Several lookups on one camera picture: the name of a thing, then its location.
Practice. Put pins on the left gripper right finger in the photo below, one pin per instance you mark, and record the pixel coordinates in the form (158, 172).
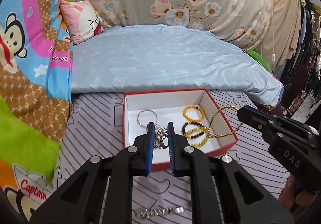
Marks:
(186, 160)

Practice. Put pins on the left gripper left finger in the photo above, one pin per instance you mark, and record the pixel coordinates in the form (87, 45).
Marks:
(135, 160)

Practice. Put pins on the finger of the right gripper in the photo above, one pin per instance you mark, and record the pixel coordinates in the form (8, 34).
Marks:
(254, 118)

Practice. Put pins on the red white cardboard box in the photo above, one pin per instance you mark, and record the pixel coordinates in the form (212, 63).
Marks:
(167, 106)

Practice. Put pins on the silver wrist watch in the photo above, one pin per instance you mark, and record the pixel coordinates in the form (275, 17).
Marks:
(147, 213)

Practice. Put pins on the dark hanging clothes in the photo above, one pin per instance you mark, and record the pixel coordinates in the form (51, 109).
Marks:
(301, 73)

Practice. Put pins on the grey striped bed sheet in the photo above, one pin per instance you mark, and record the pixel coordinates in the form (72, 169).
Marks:
(95, 128)

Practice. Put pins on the green plastic object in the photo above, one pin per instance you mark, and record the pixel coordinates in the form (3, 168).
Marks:
(258, 58)

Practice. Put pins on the beige hanging garment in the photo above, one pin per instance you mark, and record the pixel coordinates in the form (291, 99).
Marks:
(281, 39)

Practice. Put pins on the light blue pillow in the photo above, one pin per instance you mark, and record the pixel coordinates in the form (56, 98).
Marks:
(161, 57)

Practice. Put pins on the colourful cartoon monkey blanket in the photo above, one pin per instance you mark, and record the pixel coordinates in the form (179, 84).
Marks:
(36, 71)

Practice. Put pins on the pink bunny cushion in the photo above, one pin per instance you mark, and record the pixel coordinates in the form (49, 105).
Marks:
(81, 19)

